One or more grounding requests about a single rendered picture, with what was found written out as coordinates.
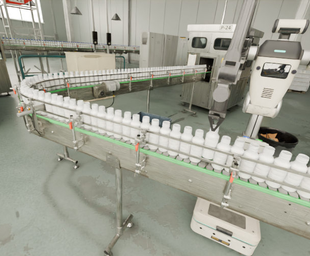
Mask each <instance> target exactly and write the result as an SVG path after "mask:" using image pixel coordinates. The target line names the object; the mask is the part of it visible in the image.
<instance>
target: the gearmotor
mask: <svg viewBox="0 0 310 256"><path fill-rule="evenodd" d="M119 89H120V83H119V82H118V81H106V82H102V84H101V85H95V86H93V90H94V99H96V98H98V99H101V98H106V92H110V91H113V103H114V91H116V90H119ZM113 103H112V105H113ZM112 105H111V106H112ZM109 107H110V106H109ZM109 107H107V108H109Z"/></svg>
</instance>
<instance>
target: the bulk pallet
mask: <svg viewBox="0 0 310 256"><path fill-rule="evenodd" d="M309 84H310V71H308V70H306V69H305V68H297V72H296V74H295V76H294V78H293V81H292V83H291V85H290V87H289V88H288V92H294V91H299V92H296V93H303V94H305V93H306V91H307V90H306V89H308V87H309Z"/></svg>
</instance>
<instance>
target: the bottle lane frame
mask: <svg viewBox="0 0 310 256"><path fill-rule="evenodd" d="M36 116H37V120H38V121H41V122H42V126H43V127H46V128H45V129H43V131H44V135H42V134H41V135H40V134H39V133H38V136H41V137H42V138H45V139H48V140H50V141H53V142H55V143H58V144H61V145H63V146H66V147H68V148H72V149H74V143H73V133H72V129H70V127H69V125H68V124H65V123H62V122H59V121H55V120H52V119H49V118H46V117H43V116H41V115H37V114H36ZM75 134H76V140H77V141H78V140H80V139H81V134H83V136H84V139H82V140H84V145H82V140H81V141H79V142H78V146H80V145H82V146H81V147H79V150H78V151H79V152H82V153H85V154H87V155H90V156H92V157H95V158H98V159H100V160H103V161H105V162H106V155H107V154H108V153H109V154H112V155H114V156H117V157H118V158H119V164H120V167H121V168H123V169H126V170H129V171H131V172H134V173H135V171H136V166H135V165H136V155H137V151H136V150H135V146H133V145H132V144H127V143H126V142H121V141H118V140H115V139H111V138H109V137H105V136H102V135H100V134H95V133H92V132H90V131H86V130H83V129H81V128H77V127H75ZM149 150H150V149H149ZM149 150H146V149H143V148H140V155H139V163H141V162H142V161H143V155H146V160H145V161H144V162H146V167H144V168H143V169H142V170H141V173H140V175H142V176H144V177H147V178H149V179H152V180H155V181H157V182H160V183H163V184H165V185H168V186H170V187H173V188H176V189H178V190H181V191H183V192H186V193H188V194H191V195H194V196H197V197H199V198H202V199H204V200H207V201H210V202H212V203H215V204H217V205H221V202H222V199H223V196H224V193H225V190H226V187H227V184H228V181H229V178H230V176H227V175H223V174H222V172H221V173H217V172H215V171H214V169H213V170H212V171H211V170H208V169H206V167H205V168H202V167H199V166H198V165H196V166H195V165H192V164H191V162H190V163H186V162H183V160H182V161H179V160H177V159H176V158H171V157H169V156H164V155H162V154H163V153H162V154H158V153H156V151H155V152H152V151H149ZM232 184H233V185H234V188H233V190H231V192H232V193H231V199H229V201H228V206H227V207H226V208H228V209H231V210H233V211H236V212H238V213H241V214H244V215H246V216H249V217H251V218H254V219H257V220H259V221H262V222H264V223H267V224H269V225H272V226H275V227H277V228H280V229H282V230H285V231H288V232H290V233H293V234H295V235H298V236H301V237H303V238H306V239H308V240H310V202H308V201H304V200H301V199H300V197H298V198H295V197H292V196H290V195H289V194H287V195H286V194H283V193H279V192H278V190H277V191H273V190H270V189H269V188H268V187H267V188H264V187H261V186H259V185H258V183H257V185H255V184H252V183H249V181H247V182H245V181H242V180H240V178H238V179H236V178H234V180H233V182H232Z"/></svg>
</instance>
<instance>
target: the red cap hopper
mask: <svg viewBox="0 0 310 256"><path fill-rule="evenodd" d="M1 1H2V3H1ZM31 1H32V0H0V12H1V15H2V19H3V23H4V27H5V31H6V35H7V38H8V40H10V36H9V32H8V30H9V31H10V33H11V37H12V40H13V38H14V35H16V36H18V35H17V34H15V33H14V32H13V30H14V31H16V32H17V33H18V34H20V35H21V36H22V37H23V35H22V34H21V33H20V32H18V31H17V30H16V29H15V28H21V29H32V31H31V32H30V34H29V35H28V37H29V36H30V35H31V34H32V33H33V32H35V35H34V38H36V40H38V34H39V32H40V33H41V38H42V40H43V41H44V35H43V29H42V24H41V18H40V12H39V7H38V1H37V0H35V5H36V7H35V8H34V7H32V3H31ZM26 3H29V6H23V4H26ZM9 5H10V6H9ZM2 6H4V9H5V13H6V17H7V21H8V25H7V24H6V20H5V16H4V12H3V8H2ZM15 6H16V7H15ZM7 7H11V8H18V9H24V10H30V13H31V17H32V22H33V27H34V28H30V27H21V26H12V25H11V21H10V17H9V12H8V8H7ZM21 7H25V8H21ZM27 8H29V9H27ZM33 10H36V11H37V17H38V22H39V27H40V28H36V24H35V19H34V14H33ZM37 30H39V31H38V32H37ZM38 41H39V40H38ZM15 53H16V57H17V61H18V58H19V54H18V51H15ZM11 54H12V58H13V62H14V66H15V70H16V74H17V78H18V82H19V81H21V80H20V76H21V78H22V80H23V77H22V73H21V69H20V65H19V61H18V65H19V69H20V70H19V71H18V67H17V64H16V60H15V56H14V52H13V51H11ZM45 60H46V66H47V71H48V72H46V71H45V70H44V66H43V61H42V57H41V62H42V67H43V72H44V74H48V73H50V68H49V63H48V57H45ZM34 67H36V66H34ZM36 68H37V69H38V70H40V72H29V71H30V68H29V69H28V70H27V71H26V73H24V75H26V74H34V73H42V71H41V68H40V69H39V68H38V67H36Z"/></svg>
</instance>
